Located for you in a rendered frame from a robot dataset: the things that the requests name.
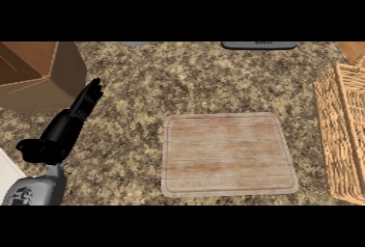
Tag white flat panel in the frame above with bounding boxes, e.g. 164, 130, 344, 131
0, 148, 26, 205

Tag brown wooden block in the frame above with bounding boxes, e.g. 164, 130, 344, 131
337, 41, 365, 66

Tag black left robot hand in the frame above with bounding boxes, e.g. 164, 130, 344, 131
14, 77, 105, 166

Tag wooden cutting board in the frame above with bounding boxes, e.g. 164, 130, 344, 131
159, 111, 301, 199

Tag pale grey object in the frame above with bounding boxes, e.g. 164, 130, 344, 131
115, 41, 152, 47

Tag wicker basket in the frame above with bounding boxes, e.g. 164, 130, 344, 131
312, 55, 365, 206

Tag open wooden cabinet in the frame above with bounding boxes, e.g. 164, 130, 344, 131
0, 41, 88, 116

